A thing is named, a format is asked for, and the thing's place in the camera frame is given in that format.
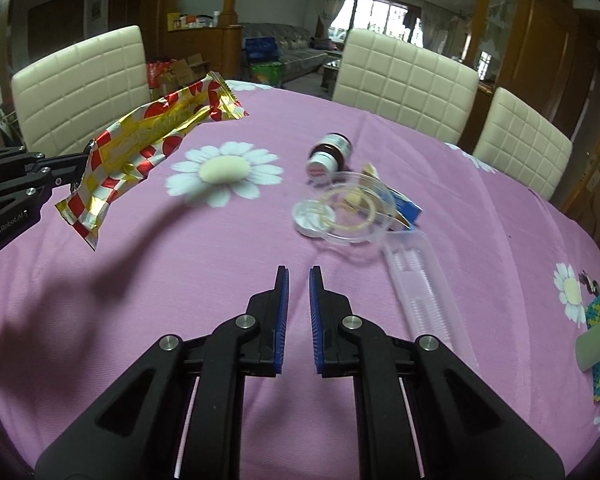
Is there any long clear plastic tray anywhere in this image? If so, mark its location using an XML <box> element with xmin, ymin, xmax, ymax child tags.
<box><xmin>382</xmin><ymin>231</ymin><xmax>479</xmax><ymax>373</ymax></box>

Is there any red yellow snack wrapper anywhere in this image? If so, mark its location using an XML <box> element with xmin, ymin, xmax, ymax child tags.
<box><xmin>56</xmin><ymin>72</ymin><xmax>246</xmax><ymax>248</ymax></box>

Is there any torn blue cardboard box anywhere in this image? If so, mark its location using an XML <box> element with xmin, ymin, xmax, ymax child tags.
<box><xmin>388</xmin><ymin>186</ymin><xmax>422</xmax><ymax>232</ymax></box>

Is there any round clear plastic lid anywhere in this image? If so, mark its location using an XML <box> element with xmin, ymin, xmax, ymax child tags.
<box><xmin>291</xmin><ymin>171</ymin><xmax>396</xmax><ymax>245</ymax></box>

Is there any dark brown medicine bottle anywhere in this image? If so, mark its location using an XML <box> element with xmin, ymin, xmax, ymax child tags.
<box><xmin>306</xmin><ymin>132</ymin><xmax>352</xmax><ymax>184</ymax></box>

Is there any cream chair left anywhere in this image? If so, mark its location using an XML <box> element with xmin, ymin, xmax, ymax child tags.
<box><xmin>12</xmin><ymin>25</ymin><xmax>150</xmax><ymax>156</ymax></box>

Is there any cream chair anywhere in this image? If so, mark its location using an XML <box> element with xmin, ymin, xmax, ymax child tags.
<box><xmin>332</xmin><ymin>29</ymin><xmax>479</xmax><ymax>144</ymax></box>
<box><xmin>472</xmin><ymin>87</ymin><xmax>572</xmax><ymax>200</ymax></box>
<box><xmin>12</xmin><ymin>25</ymin><xmax>150</xmax><ymax>156</ymax></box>

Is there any red gift bag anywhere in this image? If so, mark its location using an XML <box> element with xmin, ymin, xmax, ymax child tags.
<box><xmin>146</xmin><ymin>58</ymin><xmax>175</xmax><ymax>89</ymax></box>

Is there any purple floral tablecloth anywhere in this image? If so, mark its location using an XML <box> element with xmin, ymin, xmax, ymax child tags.
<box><xmin>0</xmin><ymin>89</ymin><xmax>600</xmax><ymax>479</ymax></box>

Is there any grey green flat case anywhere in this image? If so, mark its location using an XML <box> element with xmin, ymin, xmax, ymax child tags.
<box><xmin>576</xmin><ymin>322</ymin><xmax>600</xmax><ymax>372</ymax></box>

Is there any brown cardboard box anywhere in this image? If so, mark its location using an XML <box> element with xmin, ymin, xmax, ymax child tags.
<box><xmin>158</xmin><ymin>53</ymin><xmax>210</xmax><ymax>86</ymax></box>

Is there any small black hair clip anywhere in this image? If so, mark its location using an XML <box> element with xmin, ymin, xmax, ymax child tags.
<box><xmin>579</xmin><ymin>271</ymin><xmax>600</xmax><ymax>297</ymax></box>

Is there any wooden cabinet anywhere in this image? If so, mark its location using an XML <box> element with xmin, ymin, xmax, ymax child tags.
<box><xmin>156</xmin><ymin>0</ymin><xmax>242</xmax><ymax>79</ymax></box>

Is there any green printed box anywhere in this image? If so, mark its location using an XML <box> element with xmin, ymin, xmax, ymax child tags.
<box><xmin>249</xmin><ymin>61</ymin><xmax>284</xmax><ymax>88</ymax></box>

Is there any cream chair right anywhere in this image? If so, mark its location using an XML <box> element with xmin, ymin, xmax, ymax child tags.
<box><xmin>472</xmin><ymin>87</ymin><xmax>572</xmax><ymax>200</ymax></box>

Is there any grey sofa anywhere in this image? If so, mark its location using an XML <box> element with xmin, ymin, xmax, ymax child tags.
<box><xmin>242</xmin><ymin>23</ymin><xmax>342</xmax><ymax>82</ymax></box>

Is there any cream chair middle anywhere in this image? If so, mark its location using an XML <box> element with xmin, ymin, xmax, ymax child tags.
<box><xmin>332</xmin><ymin>29</ymin><xmax>479</xmax><ymax>144</ymax></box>

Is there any wooden door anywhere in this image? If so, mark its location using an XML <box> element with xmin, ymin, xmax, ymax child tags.
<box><xmin>496</xmin><ymin>0</ymin><xmax>595</xmax><ymax>136</ymax></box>

